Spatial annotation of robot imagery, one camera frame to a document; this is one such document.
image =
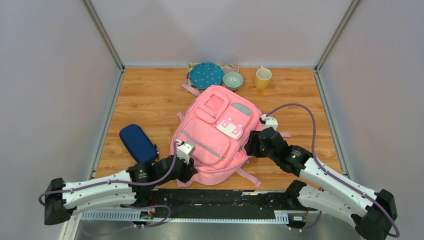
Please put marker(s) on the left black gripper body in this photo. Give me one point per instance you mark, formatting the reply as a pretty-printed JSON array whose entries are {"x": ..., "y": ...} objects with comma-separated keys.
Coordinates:
[{"x": 183, "y": 174}]

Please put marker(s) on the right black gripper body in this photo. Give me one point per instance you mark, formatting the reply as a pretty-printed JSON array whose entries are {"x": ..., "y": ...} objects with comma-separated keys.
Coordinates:
[{"x": 255, "y": 148}]

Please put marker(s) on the navy blue pencil case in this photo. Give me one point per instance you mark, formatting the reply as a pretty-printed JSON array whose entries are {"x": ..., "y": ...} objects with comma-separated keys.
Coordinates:
[{"x": 138, "y": 144}]

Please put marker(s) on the pink student backpack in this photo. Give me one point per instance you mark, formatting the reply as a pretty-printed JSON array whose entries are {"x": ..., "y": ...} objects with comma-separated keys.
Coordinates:
[{"x": 218, "y": 123}]

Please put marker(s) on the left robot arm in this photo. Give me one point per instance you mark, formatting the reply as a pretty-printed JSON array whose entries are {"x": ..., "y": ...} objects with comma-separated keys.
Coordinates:
[{"x": 61, "y": 200}]

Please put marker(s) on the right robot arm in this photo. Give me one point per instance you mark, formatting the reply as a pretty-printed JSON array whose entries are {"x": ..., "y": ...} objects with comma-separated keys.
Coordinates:
[{"x": 371, "y": 213}]

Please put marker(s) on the yellow mug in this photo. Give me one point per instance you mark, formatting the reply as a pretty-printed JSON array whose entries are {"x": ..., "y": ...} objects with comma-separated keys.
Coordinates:
[{"x": 263, "y": 77}]

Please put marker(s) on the light green bowl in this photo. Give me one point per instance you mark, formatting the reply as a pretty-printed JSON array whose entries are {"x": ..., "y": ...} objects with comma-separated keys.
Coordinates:
[{"x": 233, "y": 80}]

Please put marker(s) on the floral placemat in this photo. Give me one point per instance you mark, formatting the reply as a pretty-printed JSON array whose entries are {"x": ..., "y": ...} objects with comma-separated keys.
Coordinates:
[{"x": 190, "y": 66}]

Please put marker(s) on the clear drinking glass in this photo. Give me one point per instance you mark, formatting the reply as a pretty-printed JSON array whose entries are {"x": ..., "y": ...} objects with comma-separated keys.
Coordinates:
[{"x": 230, "y": 64}]

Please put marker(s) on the blue polka dot plate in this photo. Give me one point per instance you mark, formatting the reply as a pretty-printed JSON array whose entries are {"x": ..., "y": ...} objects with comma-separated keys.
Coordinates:
[{"x": 206, "y": 74}]

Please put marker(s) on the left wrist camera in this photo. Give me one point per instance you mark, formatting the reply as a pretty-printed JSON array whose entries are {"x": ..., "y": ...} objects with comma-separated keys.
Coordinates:
[{"x": 184, "y": 150}]

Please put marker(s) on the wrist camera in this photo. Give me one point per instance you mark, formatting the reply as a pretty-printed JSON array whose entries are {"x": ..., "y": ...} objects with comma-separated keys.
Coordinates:
[
  {"x": 184, "y": 150},
  {"x": 268, "y": 121}
]

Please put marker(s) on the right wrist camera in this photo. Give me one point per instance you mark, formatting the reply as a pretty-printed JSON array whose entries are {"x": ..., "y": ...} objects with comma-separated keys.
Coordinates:
[{"x": 268, "y": 121}]

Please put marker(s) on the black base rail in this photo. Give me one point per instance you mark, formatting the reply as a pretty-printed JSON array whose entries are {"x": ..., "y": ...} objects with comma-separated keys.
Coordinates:
[{"x": 220, "y": 203}]

